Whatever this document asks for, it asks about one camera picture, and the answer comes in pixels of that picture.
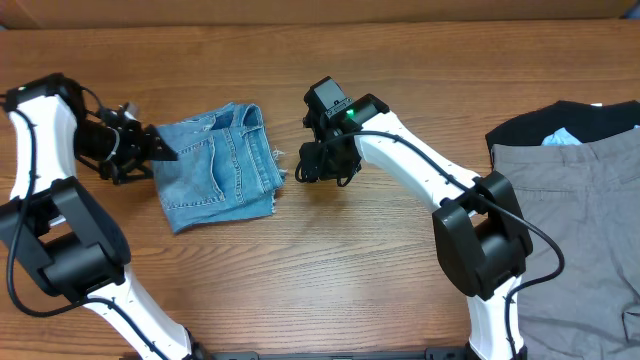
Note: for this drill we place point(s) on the black folded garment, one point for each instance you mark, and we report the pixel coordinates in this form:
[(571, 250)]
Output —
[(585, 122)]

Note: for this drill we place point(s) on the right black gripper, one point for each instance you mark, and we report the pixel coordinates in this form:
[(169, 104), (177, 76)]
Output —
[(313, 171)]

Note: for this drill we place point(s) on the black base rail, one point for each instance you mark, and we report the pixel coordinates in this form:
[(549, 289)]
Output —
[(431, 353)]

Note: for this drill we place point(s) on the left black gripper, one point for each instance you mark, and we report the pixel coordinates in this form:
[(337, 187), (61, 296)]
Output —
[(145, 149)]

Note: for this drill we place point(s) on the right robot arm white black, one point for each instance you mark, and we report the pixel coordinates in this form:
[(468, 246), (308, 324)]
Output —
[(481, 242)]

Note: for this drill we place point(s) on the light blue denim jeans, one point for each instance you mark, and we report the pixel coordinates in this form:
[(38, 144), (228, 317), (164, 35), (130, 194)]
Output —
[(225, 168)]

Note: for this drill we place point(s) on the grey folded trousers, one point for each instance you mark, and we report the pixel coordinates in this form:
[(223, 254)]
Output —
[(586, 198)]

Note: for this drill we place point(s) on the light blue folded garment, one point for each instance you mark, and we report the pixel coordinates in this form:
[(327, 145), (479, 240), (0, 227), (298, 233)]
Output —
[(561, 137)]

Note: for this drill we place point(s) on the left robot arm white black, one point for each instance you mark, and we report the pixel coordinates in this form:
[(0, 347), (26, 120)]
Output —
[(65, 250)]

